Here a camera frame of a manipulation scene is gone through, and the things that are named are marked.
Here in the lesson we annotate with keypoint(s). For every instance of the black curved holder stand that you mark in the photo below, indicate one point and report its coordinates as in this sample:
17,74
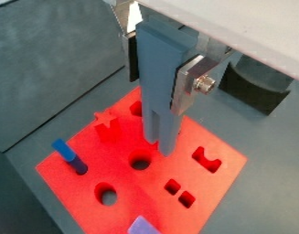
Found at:
255,84

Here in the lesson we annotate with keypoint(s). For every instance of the purple rectangular peg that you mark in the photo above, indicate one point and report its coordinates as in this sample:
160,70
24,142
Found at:
142,227

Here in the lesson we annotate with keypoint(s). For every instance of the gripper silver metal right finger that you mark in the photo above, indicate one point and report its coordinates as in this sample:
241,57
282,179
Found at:
192,78

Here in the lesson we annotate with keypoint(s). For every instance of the red star peg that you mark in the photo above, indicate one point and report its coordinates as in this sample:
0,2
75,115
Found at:
107,126

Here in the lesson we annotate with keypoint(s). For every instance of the light blue double-square block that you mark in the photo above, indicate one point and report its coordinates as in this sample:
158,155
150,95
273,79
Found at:
163,48

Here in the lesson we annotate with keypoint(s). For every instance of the red shape-sorting board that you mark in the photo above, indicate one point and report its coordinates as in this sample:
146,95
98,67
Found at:
174,190

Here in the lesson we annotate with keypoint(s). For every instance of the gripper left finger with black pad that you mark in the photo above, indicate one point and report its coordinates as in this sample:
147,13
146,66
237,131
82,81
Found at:
128,16

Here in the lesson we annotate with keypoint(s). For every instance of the dark blue peg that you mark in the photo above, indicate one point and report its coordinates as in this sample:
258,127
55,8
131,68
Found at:
70,156

